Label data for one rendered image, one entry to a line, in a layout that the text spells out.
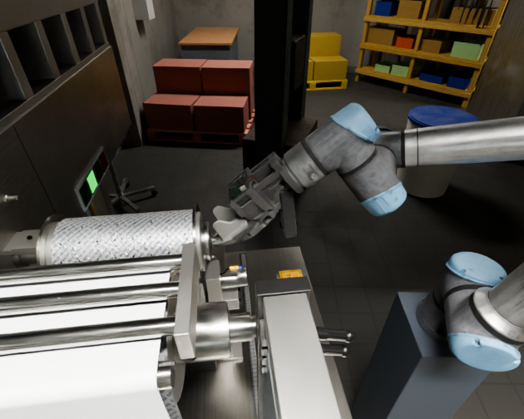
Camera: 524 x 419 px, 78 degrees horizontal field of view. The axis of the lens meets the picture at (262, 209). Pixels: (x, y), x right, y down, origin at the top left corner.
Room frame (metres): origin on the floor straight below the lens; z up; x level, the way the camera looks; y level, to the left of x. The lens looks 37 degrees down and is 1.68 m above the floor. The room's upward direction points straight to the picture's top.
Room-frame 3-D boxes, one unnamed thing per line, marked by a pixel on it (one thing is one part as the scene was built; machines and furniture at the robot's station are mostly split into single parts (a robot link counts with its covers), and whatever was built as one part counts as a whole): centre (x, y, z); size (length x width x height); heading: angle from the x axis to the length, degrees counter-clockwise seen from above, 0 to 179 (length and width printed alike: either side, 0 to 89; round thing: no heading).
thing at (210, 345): (0.21, 0.07, 1.33); 0.06 x 0.06 x 0.06; 7
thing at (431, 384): (0.51, -0.50, 0.45); 0.20 x 0.20 x 0.90; 89
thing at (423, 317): (0.51, -0.50, 0.95); 0.15 x 0.15 x 0.10
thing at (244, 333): (0.22, 0.01, 1.33); 0.06 x 0.03 x 0.03; 97
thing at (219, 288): (0.43, 0.08, 1.05); 0.06 x 0.05 x 0.31; 97
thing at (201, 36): (5.72, 0.79, 0.41); 1.46 x 0.75 x 0.81; 179
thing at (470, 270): (0.51, -0.50, 1.07); 0.13 x 0.12 x 0.14; 161
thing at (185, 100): (3.91, 0.72, 0.37); 1.27 x 0.91 x 0.75; 89
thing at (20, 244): (0.42, 0.42, 1.28); 0.06 x 0.05 x 0.02; 97
